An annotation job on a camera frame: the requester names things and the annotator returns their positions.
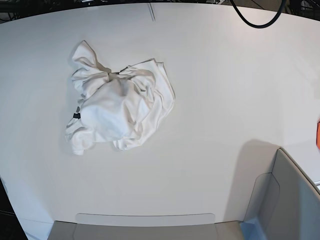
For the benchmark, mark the orange cloth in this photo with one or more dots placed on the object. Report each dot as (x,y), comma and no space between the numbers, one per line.
(318,135)

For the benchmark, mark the grey plastic bin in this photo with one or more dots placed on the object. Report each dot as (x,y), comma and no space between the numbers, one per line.
(284,205)

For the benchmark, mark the white printed t-shirt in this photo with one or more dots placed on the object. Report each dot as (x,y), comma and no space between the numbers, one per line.
(124,108)

